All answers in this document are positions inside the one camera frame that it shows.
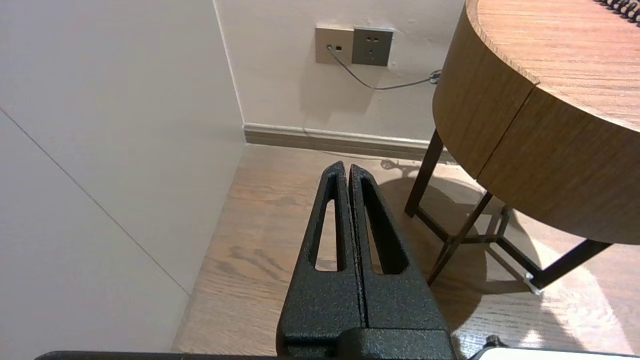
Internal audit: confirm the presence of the white nightstand leg pad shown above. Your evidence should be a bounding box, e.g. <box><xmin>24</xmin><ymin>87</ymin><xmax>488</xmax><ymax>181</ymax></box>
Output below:
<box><xmin>523</xmin><ymin>272</ymin><xmax>544</xmax><ymax>296</ymax></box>

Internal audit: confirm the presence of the dark wall socket plate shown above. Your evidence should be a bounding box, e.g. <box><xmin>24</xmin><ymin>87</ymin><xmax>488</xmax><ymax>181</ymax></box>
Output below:
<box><xmin>351</xmin><ymin>26</ymin><xmax>394</xmax><ymax>67</ymax></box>

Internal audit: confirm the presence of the beige wall socket plate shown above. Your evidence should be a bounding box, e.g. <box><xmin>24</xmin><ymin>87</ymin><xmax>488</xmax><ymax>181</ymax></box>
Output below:
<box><xmin>315</xmin><ymin>26</ymin><xmax>355</xmax><ymax>66</ymax></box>

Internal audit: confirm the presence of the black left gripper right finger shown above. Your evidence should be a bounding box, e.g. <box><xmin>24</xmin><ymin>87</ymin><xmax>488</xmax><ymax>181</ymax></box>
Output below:
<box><xmin>349</xmin><ymin>164</ymin><xmax>451</xmax><ymax>333</ymax></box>

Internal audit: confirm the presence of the thin black phone line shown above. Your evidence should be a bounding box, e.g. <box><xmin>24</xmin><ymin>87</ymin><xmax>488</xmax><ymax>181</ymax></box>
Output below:
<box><xmin>326</xmin><ymin>45</ymin><xmax>442</xmax><ymax>92</ymax></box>

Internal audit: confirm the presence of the black coiled phone cord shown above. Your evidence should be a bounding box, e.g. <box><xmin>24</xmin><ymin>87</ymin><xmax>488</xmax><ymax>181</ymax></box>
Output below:
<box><xmin>595</xmin><ymin>0</ymin><xmax>640</xmax><ymax>23</ymax></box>

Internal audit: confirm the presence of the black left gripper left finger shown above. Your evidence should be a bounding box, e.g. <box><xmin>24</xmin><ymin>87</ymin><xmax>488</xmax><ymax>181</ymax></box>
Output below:
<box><xmin>276</xmin><ymin>161</ymin><xmax>368</xmax><ymax>360</ymax></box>

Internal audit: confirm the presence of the round wooden nightstand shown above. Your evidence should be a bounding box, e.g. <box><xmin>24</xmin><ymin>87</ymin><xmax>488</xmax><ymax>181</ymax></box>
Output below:
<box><xmin>404</xmin><ymin>0</ymin><xmax>640</xmax><ymax>296</ymax></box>

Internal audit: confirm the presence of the grey wall baseboard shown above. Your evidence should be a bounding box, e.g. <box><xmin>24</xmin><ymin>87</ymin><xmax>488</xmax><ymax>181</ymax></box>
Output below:
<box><xmin>243</xmin><ymin>123</ymin><xmax>456</xmax><ymax>163</ymax></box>

